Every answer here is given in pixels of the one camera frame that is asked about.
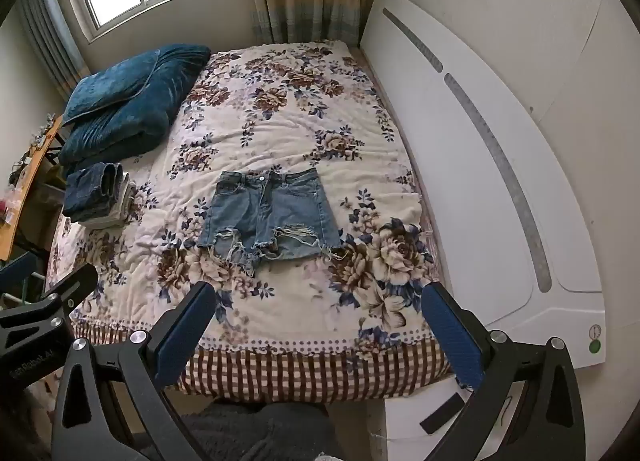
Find floral blanket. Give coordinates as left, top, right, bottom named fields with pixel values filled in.
left=45, top=41, right=453, bottom=357

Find dark blue object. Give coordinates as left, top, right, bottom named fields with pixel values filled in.
left=0, top=253, right=32, bottom=288

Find frayed denim shorts pants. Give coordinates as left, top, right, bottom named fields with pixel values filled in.
left=196, top=167, right=346, bottom=278

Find black strap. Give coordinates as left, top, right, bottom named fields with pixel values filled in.
left=420, top=393, right=466, bottom=434

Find person's grey fuzzy clothing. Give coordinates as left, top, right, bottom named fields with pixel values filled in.
left=182, top=401, right=346, bottom=461

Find white bed frame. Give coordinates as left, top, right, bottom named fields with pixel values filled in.
left=327, top=366, right=501, bottom=461

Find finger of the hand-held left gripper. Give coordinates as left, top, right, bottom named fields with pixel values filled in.
left=0, top=263, right=99, bottom=348

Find folded dark blue jeans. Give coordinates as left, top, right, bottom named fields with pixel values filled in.
left=62, top=162, right=125, bottom=224

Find white headboard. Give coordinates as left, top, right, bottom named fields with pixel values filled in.
left=360, top=0, right=606, bottom=372

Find wooden desk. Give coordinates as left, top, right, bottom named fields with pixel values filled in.
left=0, top=113, right=66, bottom=262

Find folded teal quilt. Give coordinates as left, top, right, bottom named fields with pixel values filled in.
left=57, top=44, right=211, bottom=166

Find teal pillow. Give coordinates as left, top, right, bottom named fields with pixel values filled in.
left=62, top=48, right=161, bottom=124

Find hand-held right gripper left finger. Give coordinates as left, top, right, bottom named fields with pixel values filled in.
left=50, top=282, right=217, bottom=461

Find folded white pants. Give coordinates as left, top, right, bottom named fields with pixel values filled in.
left=82, top=181, right=138, bottom=230

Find brown checkered bed sheet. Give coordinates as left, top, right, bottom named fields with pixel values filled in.
left=182, top=336, right=451, bottom=399

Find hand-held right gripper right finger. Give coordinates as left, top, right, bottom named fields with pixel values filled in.
left=421, top=282, right=586, bottom=461

